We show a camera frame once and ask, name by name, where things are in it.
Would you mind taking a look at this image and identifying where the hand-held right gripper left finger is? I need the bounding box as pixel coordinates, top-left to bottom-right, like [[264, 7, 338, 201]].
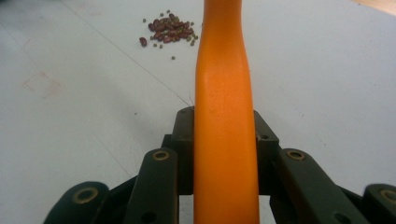
[[161, 106, 196, 196]]

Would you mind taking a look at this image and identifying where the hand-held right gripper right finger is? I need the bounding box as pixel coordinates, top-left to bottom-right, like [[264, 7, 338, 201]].
[[253, 109, 280, 196]]

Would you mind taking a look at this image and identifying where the orange handled grey brush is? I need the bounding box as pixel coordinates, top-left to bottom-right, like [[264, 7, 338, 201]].
[[192, 0, 262, 224]]

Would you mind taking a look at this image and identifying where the pile of red green beans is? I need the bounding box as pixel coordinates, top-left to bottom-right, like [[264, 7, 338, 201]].
[[138, 8, 200, 61]]

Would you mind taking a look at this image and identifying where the white table cover board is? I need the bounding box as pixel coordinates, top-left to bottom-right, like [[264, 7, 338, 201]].
[[0, 0, 396, 224]]

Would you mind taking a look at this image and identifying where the wooden table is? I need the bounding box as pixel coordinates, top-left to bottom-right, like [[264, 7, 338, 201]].
[[351, 0, 396, 17]]

